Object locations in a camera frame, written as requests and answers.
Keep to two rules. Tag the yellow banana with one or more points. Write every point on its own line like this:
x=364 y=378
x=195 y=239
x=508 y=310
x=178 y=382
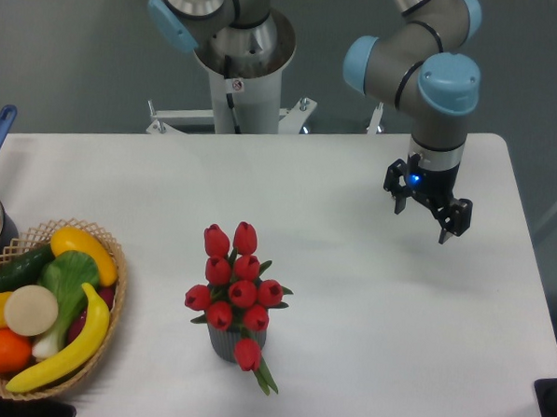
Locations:
x=74 y=355

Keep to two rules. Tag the dark grey ribbed vase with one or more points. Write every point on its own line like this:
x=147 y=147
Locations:
x=224 y=342

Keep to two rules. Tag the beige round disc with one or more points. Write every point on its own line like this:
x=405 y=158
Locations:
x=31 y=310

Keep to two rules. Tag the black object bottom left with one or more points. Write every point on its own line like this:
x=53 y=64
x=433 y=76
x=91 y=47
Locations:
x=36 y=408

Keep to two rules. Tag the black device at edge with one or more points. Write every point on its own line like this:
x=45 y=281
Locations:
x=546 y=396

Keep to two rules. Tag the green cucumber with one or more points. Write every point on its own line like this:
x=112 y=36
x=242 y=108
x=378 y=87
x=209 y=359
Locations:
x=24 y=269

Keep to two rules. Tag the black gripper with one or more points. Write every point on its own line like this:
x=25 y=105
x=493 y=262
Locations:
x=433 y=189

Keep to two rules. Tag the orange fruit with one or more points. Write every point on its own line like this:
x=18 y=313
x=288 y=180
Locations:
x=15 y=351

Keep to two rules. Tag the woven wicker basket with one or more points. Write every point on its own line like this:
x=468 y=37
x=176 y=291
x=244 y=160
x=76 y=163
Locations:
x=32 y=239

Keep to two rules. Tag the dark red vegetable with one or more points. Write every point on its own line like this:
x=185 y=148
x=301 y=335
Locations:
x=107 y=294

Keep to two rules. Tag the red tulip bouquet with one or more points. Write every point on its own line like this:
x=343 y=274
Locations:
x=235 y=293

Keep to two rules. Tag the green bok choy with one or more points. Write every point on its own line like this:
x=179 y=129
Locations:
x=64 y=277

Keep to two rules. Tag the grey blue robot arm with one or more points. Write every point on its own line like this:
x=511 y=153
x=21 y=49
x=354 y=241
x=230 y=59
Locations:
x=418 y=70

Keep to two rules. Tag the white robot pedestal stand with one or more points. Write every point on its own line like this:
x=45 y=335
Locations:
x=244 y=68

